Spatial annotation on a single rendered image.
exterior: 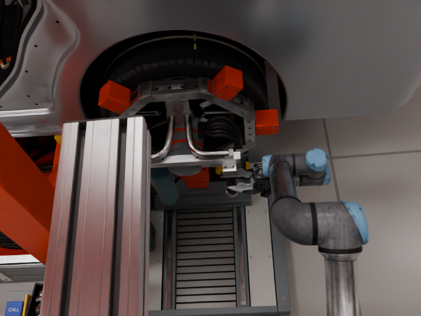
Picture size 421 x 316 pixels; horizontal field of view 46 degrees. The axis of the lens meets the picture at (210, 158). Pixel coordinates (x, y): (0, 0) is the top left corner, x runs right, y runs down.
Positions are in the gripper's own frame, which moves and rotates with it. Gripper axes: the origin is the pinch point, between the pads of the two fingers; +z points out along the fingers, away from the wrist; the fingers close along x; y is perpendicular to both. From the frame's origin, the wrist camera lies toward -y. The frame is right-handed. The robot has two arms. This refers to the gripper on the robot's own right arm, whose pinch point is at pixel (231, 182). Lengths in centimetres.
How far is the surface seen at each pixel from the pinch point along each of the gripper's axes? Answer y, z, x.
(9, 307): -35, 94, 33
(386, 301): -83, -69, 27
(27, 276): -62, 101, 13
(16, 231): 16, 71, 21
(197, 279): -82, 22, 12
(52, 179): -7, 71, -10
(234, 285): -82, 3, 16
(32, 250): -3, 73, 21
